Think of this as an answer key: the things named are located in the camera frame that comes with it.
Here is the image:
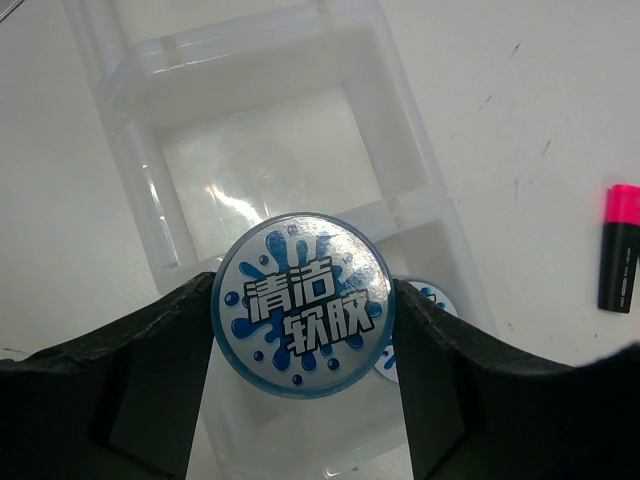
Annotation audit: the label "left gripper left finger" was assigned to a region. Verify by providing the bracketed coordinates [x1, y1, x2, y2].
[1, 273, 214, 479]

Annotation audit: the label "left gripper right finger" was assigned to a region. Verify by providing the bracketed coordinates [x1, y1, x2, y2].
[393, 280, 639, 479]

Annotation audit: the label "blue jar sideways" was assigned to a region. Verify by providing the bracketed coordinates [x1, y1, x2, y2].
[372, 277, 460, 381]

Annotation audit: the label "blue jar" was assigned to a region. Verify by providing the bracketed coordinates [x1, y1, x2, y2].
[211, 212, 396, 399]

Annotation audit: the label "pink cap highlighter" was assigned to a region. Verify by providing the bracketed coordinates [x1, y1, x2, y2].
[597, 184, 639, 314]

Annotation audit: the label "clear plastic organizer tray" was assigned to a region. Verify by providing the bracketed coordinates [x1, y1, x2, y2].
[62, 0, 501, 480]

